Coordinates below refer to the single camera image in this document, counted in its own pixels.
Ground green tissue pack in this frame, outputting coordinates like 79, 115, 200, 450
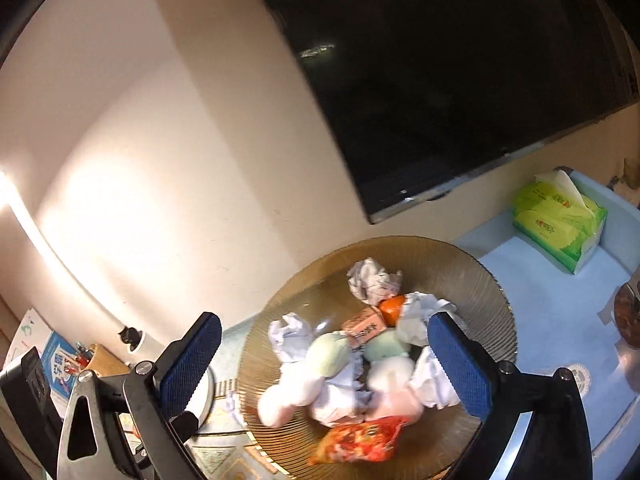
511, 169, 608, 275

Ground amber ribbed glass bowl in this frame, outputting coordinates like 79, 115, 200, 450
236, 236, 517, 478

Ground red snack packet plush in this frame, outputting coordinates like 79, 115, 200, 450
309, 416, 408, 465

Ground bamboo pen holder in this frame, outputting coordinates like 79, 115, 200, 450
75, 342, 133, 381

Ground patterned woven table mat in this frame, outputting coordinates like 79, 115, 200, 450
117, 322, 301, 480

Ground small pale box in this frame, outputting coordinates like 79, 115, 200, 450
342, 306, 387, 348

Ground small tricolour dango plush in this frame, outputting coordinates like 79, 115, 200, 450
362, 330, 426, 421

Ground pile of paper balls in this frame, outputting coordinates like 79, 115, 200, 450
267, 257, 468, 426

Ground dark round container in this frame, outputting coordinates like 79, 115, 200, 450
597, 270, 640, 361

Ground white desk lamp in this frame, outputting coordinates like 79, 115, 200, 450
117, 325, 217, 433

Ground stack of white workbooks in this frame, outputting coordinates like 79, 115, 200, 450
2, 307, 56, 371

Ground black monitor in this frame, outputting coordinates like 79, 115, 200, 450
237, 0, 640, 226

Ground large tricolour dango plush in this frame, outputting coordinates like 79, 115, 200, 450
257, 332, 358, 428

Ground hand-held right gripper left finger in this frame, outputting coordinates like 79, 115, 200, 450
57, 311, 223, 480

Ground blue workbook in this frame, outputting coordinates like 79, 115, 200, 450
40, 332, 83, 406

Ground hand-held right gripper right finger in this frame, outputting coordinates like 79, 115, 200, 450
426, 311, 593, 480

